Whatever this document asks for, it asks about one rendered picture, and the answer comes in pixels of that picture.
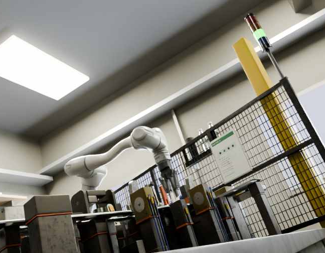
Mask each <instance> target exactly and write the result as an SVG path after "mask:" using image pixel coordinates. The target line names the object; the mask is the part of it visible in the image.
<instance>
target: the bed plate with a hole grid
mask: <svg viewBox="0 0 325 253"><path fill-rule="evenodd" d="M324 238H325V228H320V229H313V230H306V231H299V232H292V233H285V234H279V235H272V236H265V237H258V238H251V239H244V240H237V241H230V242H224V243H217V244H210V245H203V246H196V247H189V248H182V249H175V250H168V251H161V252H154V253H297V252H299V251H301V250H303V249H305V248H307V247H309V246H311V245H313V244H315V243H316V242H318V241H320V240H322V239H324Z"/></svg>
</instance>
